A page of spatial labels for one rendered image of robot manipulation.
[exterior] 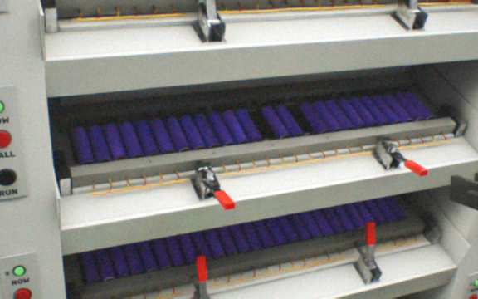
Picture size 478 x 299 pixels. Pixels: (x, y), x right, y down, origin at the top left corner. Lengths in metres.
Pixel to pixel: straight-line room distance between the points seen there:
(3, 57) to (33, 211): 0.17
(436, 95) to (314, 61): 0.34
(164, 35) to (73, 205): 0.22
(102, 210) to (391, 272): 0.48
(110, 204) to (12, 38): 0.23
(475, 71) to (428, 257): 0.31
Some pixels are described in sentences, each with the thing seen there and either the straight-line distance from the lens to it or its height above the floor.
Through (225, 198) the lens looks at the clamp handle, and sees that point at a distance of 0.69.
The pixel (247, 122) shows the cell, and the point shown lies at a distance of 0.84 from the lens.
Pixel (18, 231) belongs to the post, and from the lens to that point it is 0.70.
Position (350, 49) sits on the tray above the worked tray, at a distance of 0.75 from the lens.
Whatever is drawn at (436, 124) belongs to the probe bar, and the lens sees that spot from 0.94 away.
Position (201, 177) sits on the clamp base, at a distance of 0.74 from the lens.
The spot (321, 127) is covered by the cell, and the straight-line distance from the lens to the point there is 0.86.
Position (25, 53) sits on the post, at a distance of 0.62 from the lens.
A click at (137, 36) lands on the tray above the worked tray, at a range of 0.67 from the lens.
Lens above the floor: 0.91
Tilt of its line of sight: 25 degrees down
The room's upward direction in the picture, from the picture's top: 3 degrees clockwise
